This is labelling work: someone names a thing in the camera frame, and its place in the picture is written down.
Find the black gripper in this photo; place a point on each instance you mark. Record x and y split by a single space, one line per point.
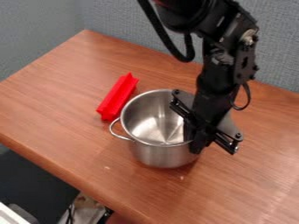
204 112

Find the stainless steel pot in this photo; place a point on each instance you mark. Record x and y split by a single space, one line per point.
152 128

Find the red plastic block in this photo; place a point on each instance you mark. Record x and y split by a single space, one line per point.
116 98

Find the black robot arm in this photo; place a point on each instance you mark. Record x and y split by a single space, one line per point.
228 33

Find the white object bottom left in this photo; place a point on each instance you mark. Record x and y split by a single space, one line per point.
9 217

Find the grey bag under table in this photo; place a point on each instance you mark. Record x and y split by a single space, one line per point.
85 211

